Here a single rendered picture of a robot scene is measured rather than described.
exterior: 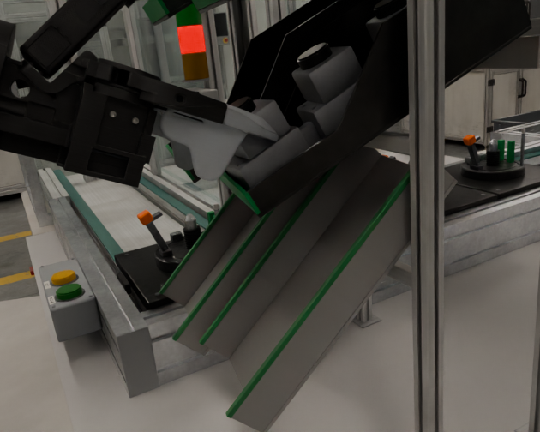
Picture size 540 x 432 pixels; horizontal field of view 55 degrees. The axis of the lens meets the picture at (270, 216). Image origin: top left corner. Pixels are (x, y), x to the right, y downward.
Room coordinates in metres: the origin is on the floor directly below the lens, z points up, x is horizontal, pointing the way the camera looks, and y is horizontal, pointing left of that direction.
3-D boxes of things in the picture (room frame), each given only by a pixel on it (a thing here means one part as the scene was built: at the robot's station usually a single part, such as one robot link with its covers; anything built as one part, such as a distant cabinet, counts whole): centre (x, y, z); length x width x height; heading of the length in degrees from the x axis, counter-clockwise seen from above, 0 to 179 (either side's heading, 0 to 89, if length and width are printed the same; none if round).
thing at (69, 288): (0.78, 0.34, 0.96); 0.04 x 0.04 x 0.02
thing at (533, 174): (1.19, -0.53, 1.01); 0.24 x 0.24 x 0.13; 26
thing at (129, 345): (1.04, 0.40, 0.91); 0.89 x 0.06 x 0.11; 26
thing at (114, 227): (1.14, 0.25, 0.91); 0.84 x 0.28 x 0.10; 26
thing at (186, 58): (1.08, 0.11, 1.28); 0.05 x 0.05 x 0.05
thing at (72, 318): (0.84, 0.37, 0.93); 0.21 x 0.07 x 0.06; 26
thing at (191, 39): (1.08, 0.11, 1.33); 0.05 x 0.05 x 0.05
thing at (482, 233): (1.07, -0.30, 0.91); 1.24 x 0.33 x 0.10; 116
